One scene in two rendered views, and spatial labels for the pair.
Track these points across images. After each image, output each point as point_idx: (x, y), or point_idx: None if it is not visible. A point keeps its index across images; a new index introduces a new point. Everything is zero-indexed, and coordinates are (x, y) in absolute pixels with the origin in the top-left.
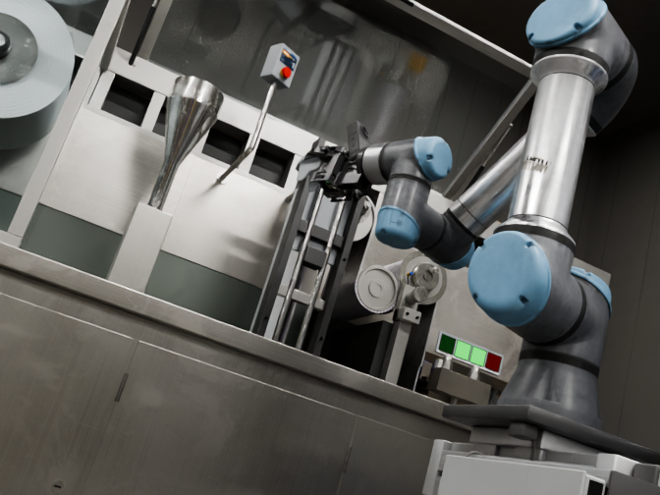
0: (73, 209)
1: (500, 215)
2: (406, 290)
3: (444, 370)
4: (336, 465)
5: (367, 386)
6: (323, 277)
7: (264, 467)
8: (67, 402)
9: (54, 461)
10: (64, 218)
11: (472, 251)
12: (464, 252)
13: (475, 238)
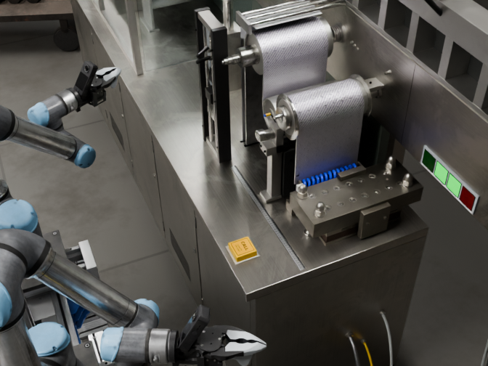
0: (259, 0)
1: (52, 155)
2: (270, 125)
3: (291, 195)
4: (194, 221)
5: (184, 192)
6: (352, 69)
7: (181, 205)
8: (148, 145)
9: (152, 165)
10: (258, 5)
11: (77, 163)
12: (73, 163)
13: (64, 159)
